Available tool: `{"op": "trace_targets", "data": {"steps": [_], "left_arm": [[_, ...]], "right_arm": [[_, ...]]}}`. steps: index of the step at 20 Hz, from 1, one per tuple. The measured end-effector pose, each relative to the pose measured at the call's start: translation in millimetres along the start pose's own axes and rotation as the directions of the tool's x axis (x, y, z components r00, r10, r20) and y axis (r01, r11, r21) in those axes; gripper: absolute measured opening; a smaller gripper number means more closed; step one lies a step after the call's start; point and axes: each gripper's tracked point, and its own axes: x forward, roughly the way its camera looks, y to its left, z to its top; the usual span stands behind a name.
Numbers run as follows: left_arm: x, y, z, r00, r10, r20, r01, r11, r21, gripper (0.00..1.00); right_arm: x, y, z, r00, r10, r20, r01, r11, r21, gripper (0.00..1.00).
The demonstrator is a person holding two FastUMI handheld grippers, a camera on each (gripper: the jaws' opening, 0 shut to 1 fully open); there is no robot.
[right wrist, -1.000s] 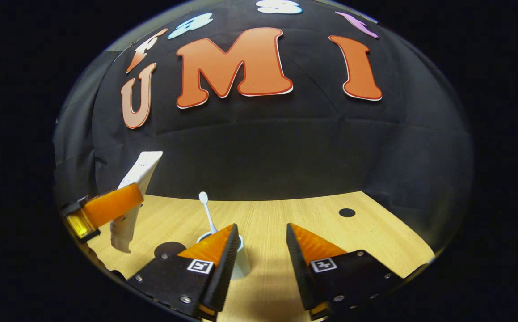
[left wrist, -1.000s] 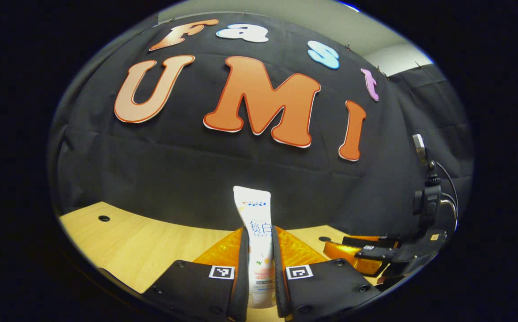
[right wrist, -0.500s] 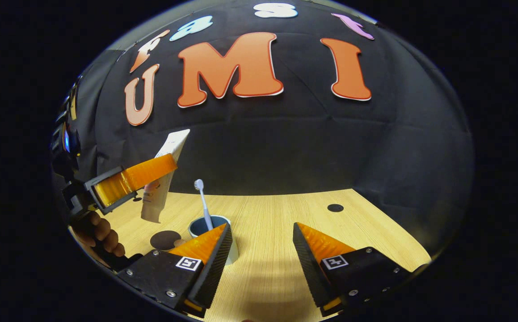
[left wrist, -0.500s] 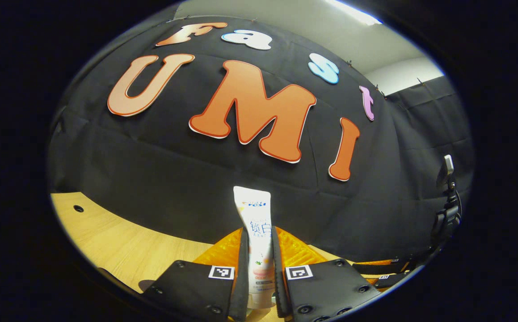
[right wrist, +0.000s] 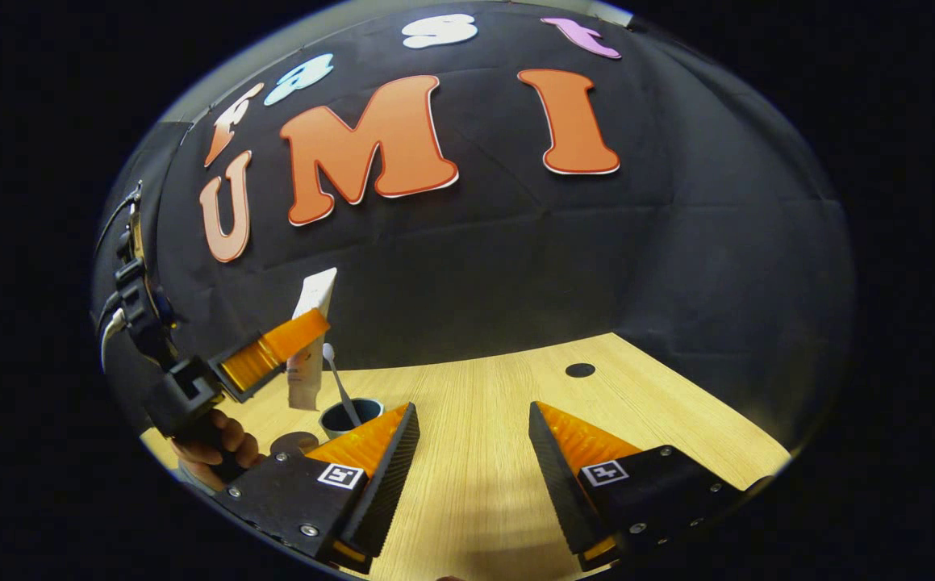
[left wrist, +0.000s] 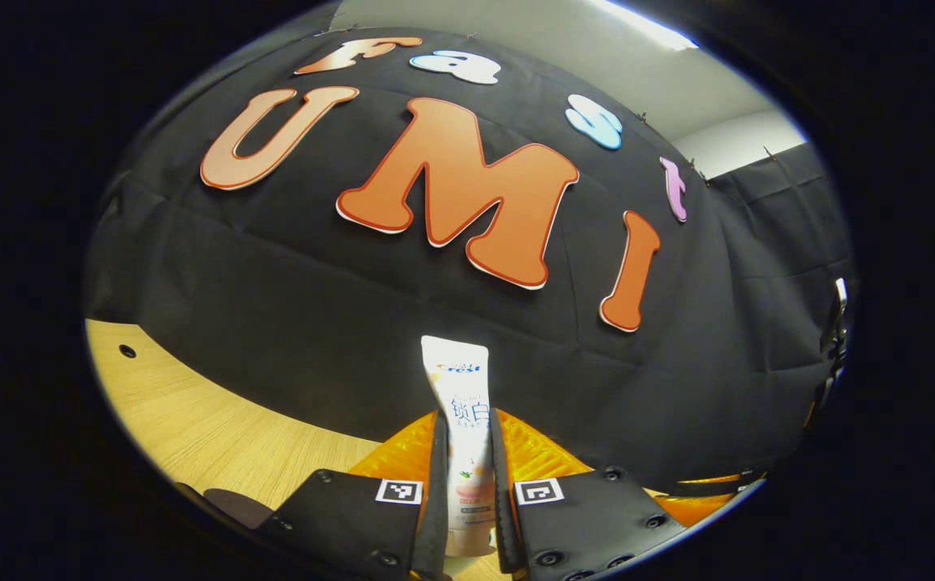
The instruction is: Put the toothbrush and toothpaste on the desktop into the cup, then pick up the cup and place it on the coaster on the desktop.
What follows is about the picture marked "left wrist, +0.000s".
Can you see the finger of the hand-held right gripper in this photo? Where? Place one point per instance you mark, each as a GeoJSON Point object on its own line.
{"type": "Point", "coordinates": [693, 508]}
{"type": "Point", "coordinates": [717, 485]}

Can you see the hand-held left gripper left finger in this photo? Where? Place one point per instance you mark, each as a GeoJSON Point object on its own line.
{"type": "Point", "coordinates": [435, 516]}

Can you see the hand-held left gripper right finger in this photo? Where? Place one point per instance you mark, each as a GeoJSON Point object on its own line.
{"type": "Point", "coordinates": [503, 516]}

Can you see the white toothpaste tube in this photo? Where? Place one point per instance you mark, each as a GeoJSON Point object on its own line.
{"type": "Point", "coordinates": [463, 420]}

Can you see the dark brown round coaster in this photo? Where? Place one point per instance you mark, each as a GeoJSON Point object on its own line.
{"type": "Point", "coordinates": [237, 508]}

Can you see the black backdrop cloth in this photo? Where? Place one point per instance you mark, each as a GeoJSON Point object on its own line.
{"type": "Point", "coordinates": [314, 323]}

